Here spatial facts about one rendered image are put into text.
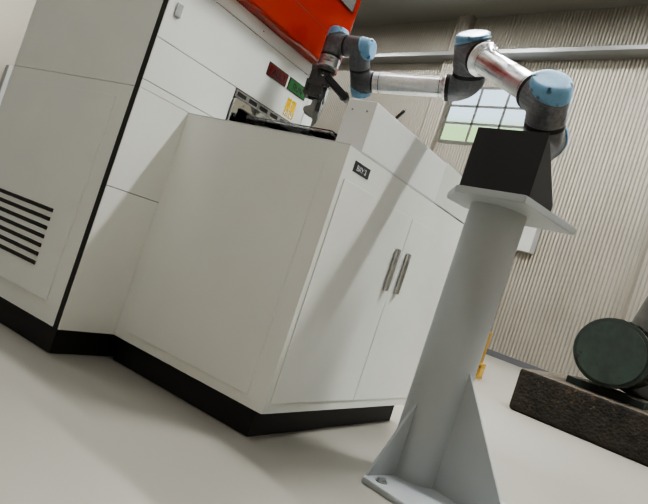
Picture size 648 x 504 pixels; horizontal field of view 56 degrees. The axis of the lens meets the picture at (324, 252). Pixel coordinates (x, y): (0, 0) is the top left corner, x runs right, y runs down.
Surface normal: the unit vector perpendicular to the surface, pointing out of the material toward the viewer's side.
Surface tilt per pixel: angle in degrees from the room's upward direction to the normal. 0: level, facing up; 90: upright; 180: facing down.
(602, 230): 90
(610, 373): 90
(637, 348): 90
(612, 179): 90
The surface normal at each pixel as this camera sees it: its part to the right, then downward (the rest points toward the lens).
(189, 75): 0.80, 0.26
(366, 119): -0.51, -0.18
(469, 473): -0.67, -0.24
